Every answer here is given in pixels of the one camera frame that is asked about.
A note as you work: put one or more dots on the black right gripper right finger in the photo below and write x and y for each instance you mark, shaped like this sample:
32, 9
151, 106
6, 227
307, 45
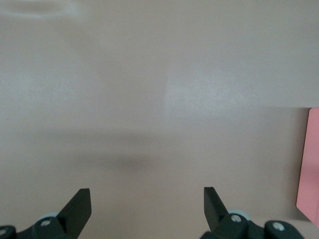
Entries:
216, 214

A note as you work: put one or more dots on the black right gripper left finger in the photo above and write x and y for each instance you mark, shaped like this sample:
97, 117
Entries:
74, 214

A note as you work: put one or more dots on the pink plastic bin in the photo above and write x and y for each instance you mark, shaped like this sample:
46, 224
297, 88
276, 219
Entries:
310, 169

